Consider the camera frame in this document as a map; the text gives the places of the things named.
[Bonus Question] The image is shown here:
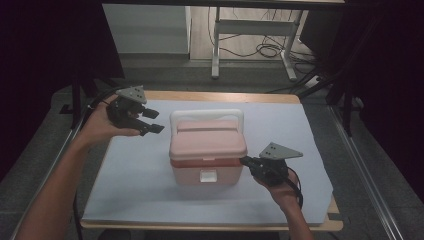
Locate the white desk frame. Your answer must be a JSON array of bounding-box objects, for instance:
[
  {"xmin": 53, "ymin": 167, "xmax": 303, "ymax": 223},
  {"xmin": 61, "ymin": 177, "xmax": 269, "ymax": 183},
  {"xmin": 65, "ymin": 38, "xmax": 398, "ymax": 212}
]
[{"xmin": 210, "ymin": 6, "xmax": 309, "ymax": 82}]

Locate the tangle of black floor cables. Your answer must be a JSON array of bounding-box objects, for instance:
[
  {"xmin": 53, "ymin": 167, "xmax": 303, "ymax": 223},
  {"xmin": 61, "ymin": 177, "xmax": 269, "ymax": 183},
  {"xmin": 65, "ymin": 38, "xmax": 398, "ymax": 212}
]
[{"xmin": 207, "ymin": 6, "xmax": 318, "ymax": 65}]

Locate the white power strip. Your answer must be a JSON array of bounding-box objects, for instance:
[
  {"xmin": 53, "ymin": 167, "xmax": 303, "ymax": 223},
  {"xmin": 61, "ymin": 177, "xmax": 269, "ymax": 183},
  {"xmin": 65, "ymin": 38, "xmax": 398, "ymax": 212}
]
[{"xmin": 304, "ymin": 75, "xmax": 323, "ymax": 89}]

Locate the white cabinet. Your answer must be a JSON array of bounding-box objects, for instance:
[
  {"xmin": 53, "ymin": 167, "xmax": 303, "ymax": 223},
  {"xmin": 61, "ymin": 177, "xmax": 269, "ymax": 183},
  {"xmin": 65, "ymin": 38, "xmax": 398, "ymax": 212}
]
[{"xmin": 102, "ymin": 3, "xmax": 192, "ymax": 55}]

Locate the pink storage box white handle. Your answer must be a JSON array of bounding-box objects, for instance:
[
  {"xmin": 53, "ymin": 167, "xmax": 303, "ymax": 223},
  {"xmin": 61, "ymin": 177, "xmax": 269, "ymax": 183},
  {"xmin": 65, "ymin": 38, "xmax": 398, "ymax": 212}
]
[{"xmin": 168, "ymin": 108, "xmax": 249, "ymax": 186}]

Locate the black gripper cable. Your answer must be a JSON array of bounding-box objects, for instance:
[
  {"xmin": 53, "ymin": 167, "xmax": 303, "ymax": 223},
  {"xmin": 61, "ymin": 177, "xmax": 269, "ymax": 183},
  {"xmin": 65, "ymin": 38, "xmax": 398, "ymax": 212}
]
[
  {"xmin": 285, "ymin": 167, "xmax": 305, "ymax": 210},
  {"xmin": 73, "ymin": 86, "xmax": 127, "ymax": 240}
]

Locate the person's right hand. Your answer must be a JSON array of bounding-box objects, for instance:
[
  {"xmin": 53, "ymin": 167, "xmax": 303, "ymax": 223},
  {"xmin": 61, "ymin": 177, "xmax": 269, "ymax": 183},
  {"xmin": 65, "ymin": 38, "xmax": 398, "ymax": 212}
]
[{"xmin": 254, "ymin": 167, "xmax": 303, "ymax": 210}]

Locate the person's left hand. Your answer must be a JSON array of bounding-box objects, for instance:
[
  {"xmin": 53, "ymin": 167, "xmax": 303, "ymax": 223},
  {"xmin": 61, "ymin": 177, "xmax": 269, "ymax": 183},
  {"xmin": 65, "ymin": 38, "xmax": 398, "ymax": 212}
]
[{"xmin": 77, "ymin": 94, "xmax": 142, "ymax": 148}]

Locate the black metal stand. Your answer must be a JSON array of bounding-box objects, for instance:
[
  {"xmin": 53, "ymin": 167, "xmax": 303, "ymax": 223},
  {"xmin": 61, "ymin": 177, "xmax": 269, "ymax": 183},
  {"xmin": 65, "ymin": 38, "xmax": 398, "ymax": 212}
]
[
  {"xmin": 59, "ymin": 71, "xmax": 129, "ymax": 130},
  {"xmin": 293, "ymin": 64, "xmax": 355, "ymax": 137}
]

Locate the wooden table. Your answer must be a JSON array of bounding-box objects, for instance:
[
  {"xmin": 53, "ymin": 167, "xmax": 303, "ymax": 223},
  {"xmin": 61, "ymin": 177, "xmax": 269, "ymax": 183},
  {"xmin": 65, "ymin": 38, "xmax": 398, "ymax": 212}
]
[{"xmin": 80, "ymin": 89, "xmax": 344, "ymax": 233}]

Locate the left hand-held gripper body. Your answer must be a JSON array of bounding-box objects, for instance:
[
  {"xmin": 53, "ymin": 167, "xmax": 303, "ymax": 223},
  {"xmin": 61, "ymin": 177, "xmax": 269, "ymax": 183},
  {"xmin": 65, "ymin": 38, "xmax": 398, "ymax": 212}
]
[{"xmin": 106, "ymin": 85, "xmax": 148, "ymax": 130}]

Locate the black curtain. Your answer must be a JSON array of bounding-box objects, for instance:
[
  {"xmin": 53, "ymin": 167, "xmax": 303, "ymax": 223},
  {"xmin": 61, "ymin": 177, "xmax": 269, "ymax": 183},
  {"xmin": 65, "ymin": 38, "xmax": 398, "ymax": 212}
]
[
  {"xmin": 0, "ymin": 0, "xmax": 125, "ymax": 183},
  {"xmin": 298, "ymin": 0, "xmax": 424, "ymax": 201}
]

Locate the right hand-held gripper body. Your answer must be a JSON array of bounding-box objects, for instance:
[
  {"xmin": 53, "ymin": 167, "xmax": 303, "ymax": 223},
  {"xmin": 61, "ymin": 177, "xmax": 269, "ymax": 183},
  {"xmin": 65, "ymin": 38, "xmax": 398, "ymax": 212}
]
[{"xmin": 248, "ymin": 142, "xmax": 304, "ymax": 188}]

